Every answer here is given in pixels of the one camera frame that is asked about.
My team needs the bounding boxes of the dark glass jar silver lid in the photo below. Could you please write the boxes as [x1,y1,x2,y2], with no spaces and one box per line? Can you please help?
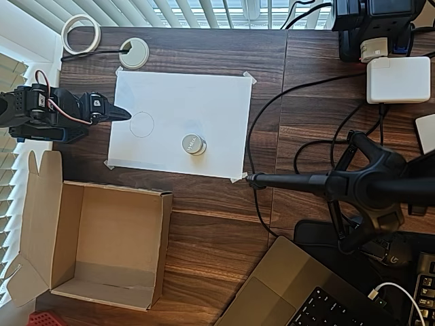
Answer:
[181,132,207,156]

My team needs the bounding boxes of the open brown cardboard box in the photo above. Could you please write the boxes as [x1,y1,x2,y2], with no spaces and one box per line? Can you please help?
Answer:
[5,149,174,312]

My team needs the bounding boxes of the round white desk grommet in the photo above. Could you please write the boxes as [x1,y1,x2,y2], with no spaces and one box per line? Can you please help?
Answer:
[118,38,150,70]

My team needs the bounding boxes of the white paper sheet with circles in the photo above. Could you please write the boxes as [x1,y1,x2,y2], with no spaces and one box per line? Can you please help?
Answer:
[107,69,253,179]

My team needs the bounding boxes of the masking tape roll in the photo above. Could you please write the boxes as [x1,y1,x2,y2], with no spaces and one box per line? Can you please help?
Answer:
[61,15,102,55]

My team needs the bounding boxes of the white vertical blinds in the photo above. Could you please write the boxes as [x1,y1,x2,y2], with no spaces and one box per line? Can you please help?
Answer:
[20,0,336,30]
[0,50,30,306]

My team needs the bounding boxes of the black mouse pad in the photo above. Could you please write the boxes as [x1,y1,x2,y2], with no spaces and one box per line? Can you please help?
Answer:
[294,213,435,306]

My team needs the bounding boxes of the grey laptop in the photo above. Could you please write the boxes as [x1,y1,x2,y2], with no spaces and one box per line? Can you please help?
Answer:
[213,235,400,326]

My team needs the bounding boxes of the black power strip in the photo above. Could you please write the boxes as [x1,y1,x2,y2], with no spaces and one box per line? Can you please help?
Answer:
[331,0,428,64]

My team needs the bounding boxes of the small white plug adapter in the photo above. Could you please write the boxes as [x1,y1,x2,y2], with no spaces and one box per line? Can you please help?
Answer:
[359,37,389,64]

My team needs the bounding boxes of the large white power adapter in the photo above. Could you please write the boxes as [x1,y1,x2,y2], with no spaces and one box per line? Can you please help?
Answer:
[366,56,432,105]

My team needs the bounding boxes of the blue plug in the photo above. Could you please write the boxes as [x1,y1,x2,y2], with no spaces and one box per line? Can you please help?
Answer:
[390,32,411,56]

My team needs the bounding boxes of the flat silver device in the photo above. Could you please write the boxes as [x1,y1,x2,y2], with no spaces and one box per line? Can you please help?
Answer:
[414,114,435,156]

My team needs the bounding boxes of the black Logitech mouse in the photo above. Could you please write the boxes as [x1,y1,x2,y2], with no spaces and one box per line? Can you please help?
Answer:
[360,232,422,270]

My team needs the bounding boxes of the black keyboard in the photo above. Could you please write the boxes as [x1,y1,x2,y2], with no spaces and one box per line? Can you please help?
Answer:
[406,251,435,326]

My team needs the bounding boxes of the red white servo wire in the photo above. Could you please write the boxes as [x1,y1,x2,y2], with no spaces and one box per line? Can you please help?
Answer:
[35,69,52,90]
[46,96,94,127]

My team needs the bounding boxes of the black cable through grommet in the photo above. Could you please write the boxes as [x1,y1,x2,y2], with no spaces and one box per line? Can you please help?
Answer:
[60,49,132,62]

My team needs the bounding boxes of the long black cable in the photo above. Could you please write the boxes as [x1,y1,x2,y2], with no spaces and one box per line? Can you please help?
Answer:
[245,72,368,238]

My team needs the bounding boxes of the black camera tripod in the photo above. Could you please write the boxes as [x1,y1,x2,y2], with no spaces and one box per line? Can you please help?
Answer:
[244,130,435,255]

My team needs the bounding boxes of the black charger cable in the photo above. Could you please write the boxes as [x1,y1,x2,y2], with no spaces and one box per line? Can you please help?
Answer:
[294,101,388,177]

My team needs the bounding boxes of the white USB cable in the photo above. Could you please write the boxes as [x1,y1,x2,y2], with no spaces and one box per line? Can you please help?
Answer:
[368,281,428,326]

